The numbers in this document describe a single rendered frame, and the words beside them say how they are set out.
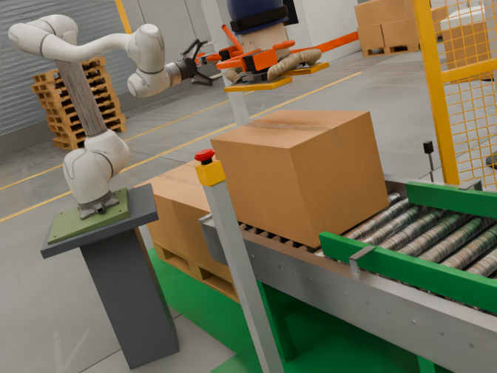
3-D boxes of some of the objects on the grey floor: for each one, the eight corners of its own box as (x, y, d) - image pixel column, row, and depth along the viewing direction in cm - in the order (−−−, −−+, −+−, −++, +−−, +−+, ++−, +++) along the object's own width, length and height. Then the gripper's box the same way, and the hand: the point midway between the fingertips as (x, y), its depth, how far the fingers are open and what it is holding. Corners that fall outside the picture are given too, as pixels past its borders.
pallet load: (455, 35, 928) (446, -20, 900) (414, 52, 883) (404, -5, 855) (401, 42, 1030) (391, -8, 1002) (362, 57, 984) (351, 6, 957)
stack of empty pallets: (131, 129, 954) (105, 55, 915) (71, 152, 906) (41, 75, 866) (109, 126, 1063) (84, 60, 1023) (53, 146, 1014) (26, 78, 974)
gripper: (163, 43, 222) (206, 29, 232) (182, 102, 230) (223, 86, 240) (171, 41, 216) (215, 27, 226) (190, 101, 224) (232, 85, 234)
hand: (217, 58), depth 233 cm, fingers open, 13 cm apart
